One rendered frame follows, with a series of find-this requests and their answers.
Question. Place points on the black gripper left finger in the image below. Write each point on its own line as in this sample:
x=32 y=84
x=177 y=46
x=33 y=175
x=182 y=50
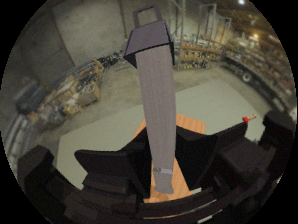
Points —
x=134 y=161

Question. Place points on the wooden board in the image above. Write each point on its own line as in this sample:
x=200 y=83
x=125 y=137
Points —
x=179 y=183

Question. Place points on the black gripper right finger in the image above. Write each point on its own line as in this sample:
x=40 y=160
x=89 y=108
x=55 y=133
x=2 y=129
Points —
x=195 y=152

